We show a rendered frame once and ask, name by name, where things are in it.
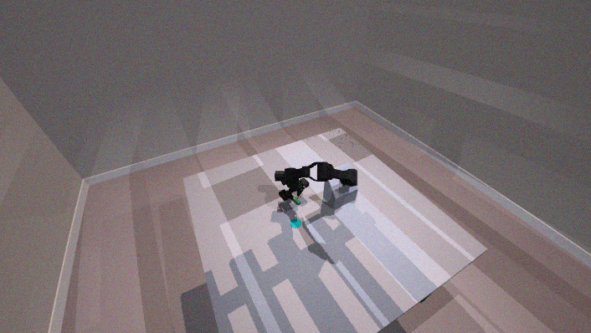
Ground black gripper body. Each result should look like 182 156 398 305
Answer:
279 178 309 201

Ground cyan circle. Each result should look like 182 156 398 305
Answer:
290 219 301 228

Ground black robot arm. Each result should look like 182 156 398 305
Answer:
275 161 357 188

